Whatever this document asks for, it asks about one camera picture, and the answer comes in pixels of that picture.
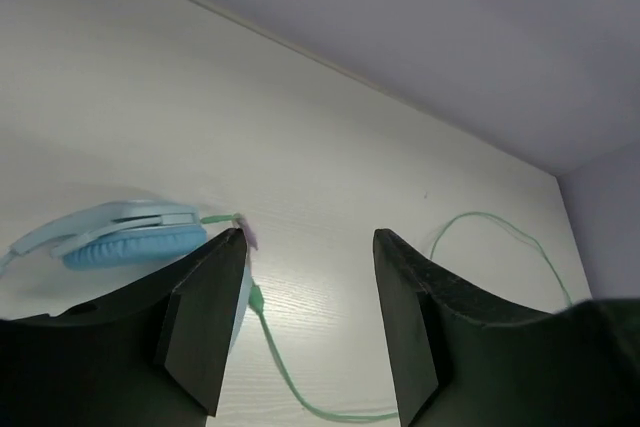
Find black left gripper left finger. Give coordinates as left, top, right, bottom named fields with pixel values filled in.
left=1, top=228, right=247, bottom=426

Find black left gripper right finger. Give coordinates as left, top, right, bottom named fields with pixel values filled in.
left=373, top=229, right=639, bottom=426

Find green headphone cable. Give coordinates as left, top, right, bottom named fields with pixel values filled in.
left=201, top=211, right=574, bottom=423

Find light blue headphones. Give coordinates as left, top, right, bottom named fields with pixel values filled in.
left=1, top=199, right=257, bottom=320

